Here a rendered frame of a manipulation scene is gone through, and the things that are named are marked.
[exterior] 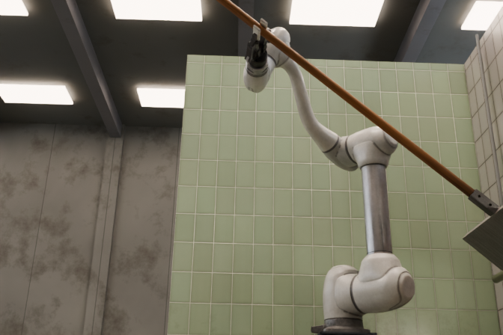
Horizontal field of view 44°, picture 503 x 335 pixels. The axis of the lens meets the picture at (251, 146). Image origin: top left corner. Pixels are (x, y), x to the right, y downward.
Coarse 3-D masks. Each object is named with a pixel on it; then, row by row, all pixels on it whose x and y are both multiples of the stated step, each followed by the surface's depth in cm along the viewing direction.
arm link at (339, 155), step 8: (344, 136) 274; (336, 144) 270; (344, 144) 269; (328, 152) 271; (336, 152) 270; (344, 152) 268; (336, 160) 273; (344, 160) 270; (352, 160) 268; (344, 168) 276; (352, 168) 276
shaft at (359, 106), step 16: (224, 0) 226; (240, 16) 224; (288, 48) 218; (304, 64) 216; (320, 80) 215; (352, 96) 212; (368, 112) 209; (384, 128) 208; (432, 160) 203; (448, 176) 201; (464, 192) 200
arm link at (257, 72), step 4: (268, 60) 242; (248, 64) 241; (268, 64) 243; (248, 68) 243; (252, 68) 241; (256, 68) 241; (260, 68) 241; (264, 68) 242; (248, 72) 245; (252, 72) 243; (256, 72) 242; (260, 72) 242; (264, 72) 244; (256, 76) 245
